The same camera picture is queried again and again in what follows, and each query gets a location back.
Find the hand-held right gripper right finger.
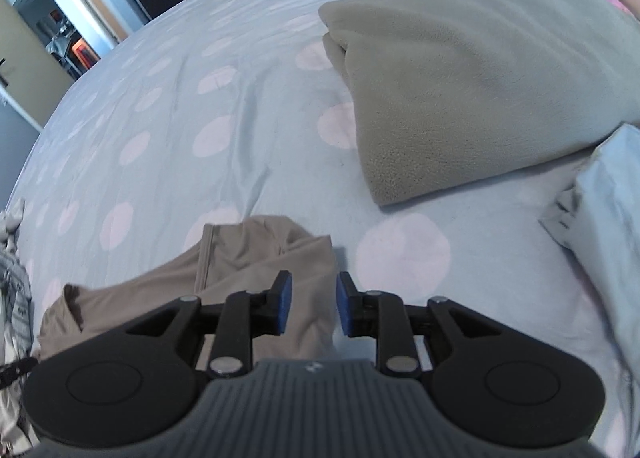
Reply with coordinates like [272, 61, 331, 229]
[335, 271, 506, 380]

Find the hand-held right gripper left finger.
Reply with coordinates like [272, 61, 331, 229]
[122, 269, 293, 380]

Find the brown garment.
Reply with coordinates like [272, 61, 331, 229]
[37, 215, 337, 374]

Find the bed with dotted grey sheet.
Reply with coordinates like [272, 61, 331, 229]
[0, 0, 640, 458]

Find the folded grey-beige fleece blanket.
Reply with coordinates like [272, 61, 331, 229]
[318, 0, 640, 206]

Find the grey checked garment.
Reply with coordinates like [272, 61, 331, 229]
[0, 248, 35, 389]

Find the light blue cloth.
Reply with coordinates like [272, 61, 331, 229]
[539, 123, 640, 339]

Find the orange object in hallway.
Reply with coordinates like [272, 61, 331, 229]
[70, 38, 98, 72]

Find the beige door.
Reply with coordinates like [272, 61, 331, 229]
[0, 0, 76, 126]

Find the black strap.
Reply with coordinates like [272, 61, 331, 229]
[0, 357, 40, 389]

